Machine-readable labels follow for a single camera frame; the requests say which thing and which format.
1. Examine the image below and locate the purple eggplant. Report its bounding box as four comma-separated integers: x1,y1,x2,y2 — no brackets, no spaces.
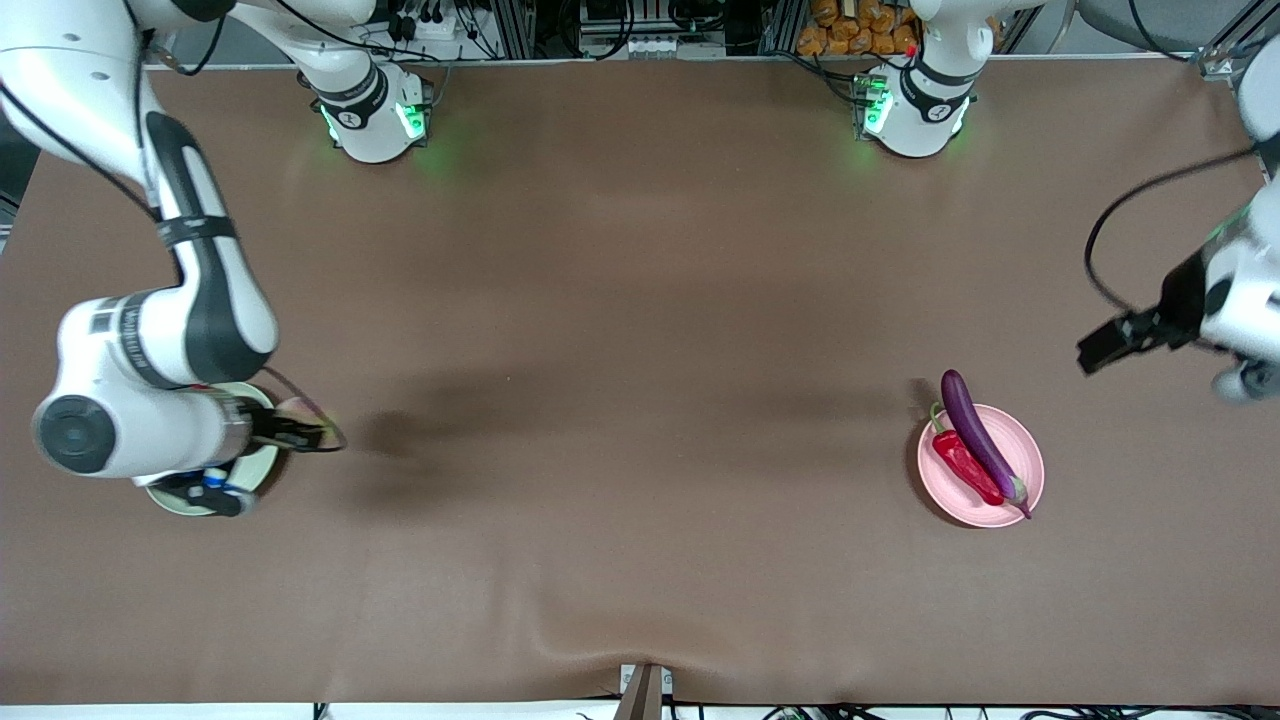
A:
940,369,1034,519

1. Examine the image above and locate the red chili pepper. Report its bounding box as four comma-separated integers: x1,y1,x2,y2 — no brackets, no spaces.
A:
930,403,1005,506

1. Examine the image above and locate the light green plate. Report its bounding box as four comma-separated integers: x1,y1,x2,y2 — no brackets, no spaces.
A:
145,382,282,518

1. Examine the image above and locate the pink plate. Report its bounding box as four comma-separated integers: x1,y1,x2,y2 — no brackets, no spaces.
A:
917,403,1046,529

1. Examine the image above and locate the grey chair seat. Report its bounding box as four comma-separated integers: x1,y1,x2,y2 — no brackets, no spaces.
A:
1075,0,1201,51

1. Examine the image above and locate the brown table cloth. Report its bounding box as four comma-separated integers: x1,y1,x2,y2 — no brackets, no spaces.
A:
0,57,1280,706

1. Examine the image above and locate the bag of orange items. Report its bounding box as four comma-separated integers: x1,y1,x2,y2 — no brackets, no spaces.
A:
797,0,919,57

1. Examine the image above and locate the white power strip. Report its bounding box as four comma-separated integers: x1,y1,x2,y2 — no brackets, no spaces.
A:
385,12,463,43

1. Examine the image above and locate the grey table edge clamp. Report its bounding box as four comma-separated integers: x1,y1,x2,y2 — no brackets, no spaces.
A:
612,663,675,720

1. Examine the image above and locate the white terminal block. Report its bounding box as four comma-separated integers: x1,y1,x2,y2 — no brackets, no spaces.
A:
622,35,703,59

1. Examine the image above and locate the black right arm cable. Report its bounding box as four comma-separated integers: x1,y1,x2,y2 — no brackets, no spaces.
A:
262,367,348,454

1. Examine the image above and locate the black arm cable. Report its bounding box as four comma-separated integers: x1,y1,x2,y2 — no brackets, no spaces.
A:
262,367,348,454
1085,148,1261,313

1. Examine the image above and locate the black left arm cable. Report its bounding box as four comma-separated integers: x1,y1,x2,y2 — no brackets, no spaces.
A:
1085,148,1261,313

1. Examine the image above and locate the aluminium frame profile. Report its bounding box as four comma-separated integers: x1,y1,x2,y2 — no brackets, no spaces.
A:
1198,0,1280,79

